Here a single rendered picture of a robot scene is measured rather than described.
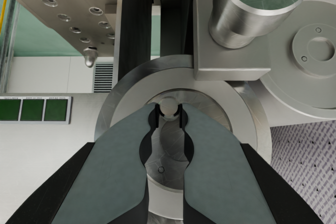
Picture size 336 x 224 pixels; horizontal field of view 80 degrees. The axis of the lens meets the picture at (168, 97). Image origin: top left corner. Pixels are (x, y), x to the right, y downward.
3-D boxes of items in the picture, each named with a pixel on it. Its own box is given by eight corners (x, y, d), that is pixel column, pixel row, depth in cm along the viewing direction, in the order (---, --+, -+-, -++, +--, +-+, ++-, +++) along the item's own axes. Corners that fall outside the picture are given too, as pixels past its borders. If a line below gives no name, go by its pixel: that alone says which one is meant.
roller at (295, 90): (382, -16, 18) (412, 120, 16) (261, 73, 43) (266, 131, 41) (245, -13, 18) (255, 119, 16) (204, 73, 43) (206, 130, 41)
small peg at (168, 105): (155, 115, 12) (160, 93, 13) (158, 119, 15) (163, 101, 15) (177, 120, 12) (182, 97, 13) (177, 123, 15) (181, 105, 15)
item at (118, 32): (127, -100, 23) (119, 55, 19) (151, 19, 46) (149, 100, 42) (123, -100, 23) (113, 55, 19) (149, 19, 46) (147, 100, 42)
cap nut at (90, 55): (95, 48, 51) (93, 65, 50) (100, 53, 55) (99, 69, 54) (81, 48, 51) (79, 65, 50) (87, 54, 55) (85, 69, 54)
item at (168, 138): (157, 212, 14) (115, 114, 15) (159, 203, 16) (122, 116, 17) (253, 163, 14) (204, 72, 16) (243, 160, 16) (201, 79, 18)
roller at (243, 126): (283, 110, 16) (213, 254, 14) (216, 127, 41) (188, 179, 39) (156, 42, 17) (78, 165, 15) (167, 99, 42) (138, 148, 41)
